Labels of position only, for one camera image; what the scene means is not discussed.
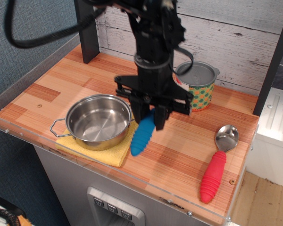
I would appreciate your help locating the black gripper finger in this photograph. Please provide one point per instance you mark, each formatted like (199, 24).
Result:
(140, 107)
(161, 114)

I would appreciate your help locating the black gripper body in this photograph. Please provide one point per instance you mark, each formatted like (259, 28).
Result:
(155, 80)

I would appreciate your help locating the blue handled fork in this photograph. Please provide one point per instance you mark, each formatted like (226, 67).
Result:
(143, 134)

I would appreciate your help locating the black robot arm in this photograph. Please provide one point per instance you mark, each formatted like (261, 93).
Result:
(158, 32)

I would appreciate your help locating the silver metal pan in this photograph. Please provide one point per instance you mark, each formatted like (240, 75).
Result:
(97, 122)

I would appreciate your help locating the colourful dotted tin can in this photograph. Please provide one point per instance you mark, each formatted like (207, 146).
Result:
(199, 81)

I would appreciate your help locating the yellow cloth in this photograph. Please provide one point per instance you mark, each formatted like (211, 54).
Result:
(113, 156)

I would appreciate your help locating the grey toy fridge cabinet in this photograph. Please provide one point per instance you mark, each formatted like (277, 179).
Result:
(70, 180)

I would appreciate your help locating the silver dispenser button panel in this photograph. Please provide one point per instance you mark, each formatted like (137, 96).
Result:
(110, 211)

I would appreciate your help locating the white furniture unit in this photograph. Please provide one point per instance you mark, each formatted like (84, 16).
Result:
(265, 158)

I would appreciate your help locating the orange object at corner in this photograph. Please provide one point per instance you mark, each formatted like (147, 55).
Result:
(24, 221)

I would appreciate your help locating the red handled spoon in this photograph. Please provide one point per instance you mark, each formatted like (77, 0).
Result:
(226, 139)

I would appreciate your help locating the black vertical post left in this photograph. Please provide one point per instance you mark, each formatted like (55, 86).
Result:
(88, 36)

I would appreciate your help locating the black vertical post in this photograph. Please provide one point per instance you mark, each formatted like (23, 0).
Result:
(270, 76)
(88, 36)

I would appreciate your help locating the black vertical post right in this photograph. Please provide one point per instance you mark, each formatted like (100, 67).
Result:
(270, 76)

